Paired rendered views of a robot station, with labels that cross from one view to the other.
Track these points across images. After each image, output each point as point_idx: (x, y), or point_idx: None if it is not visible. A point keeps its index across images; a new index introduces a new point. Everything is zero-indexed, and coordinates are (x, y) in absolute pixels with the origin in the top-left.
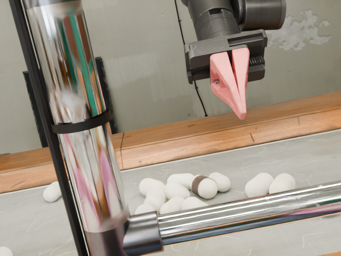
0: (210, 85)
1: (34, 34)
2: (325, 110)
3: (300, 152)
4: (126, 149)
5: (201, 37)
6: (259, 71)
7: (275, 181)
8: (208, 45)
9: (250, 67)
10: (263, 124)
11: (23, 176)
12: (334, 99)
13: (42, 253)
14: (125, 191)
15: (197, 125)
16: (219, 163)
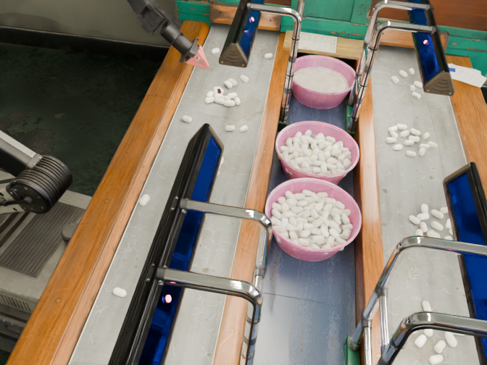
0: (187, 61)
1: (293, 65)
2: None
3: (206, 72)
4: (171, 97)
5: (183, 45)
6: None
7: (233, 80)
8: (195, 48)
9: None
10: (185, 68)
11: (163, 124)
12: None
13: (226, 124)
14: (198, 106)
15: (167, 78)
16: (197, 86)
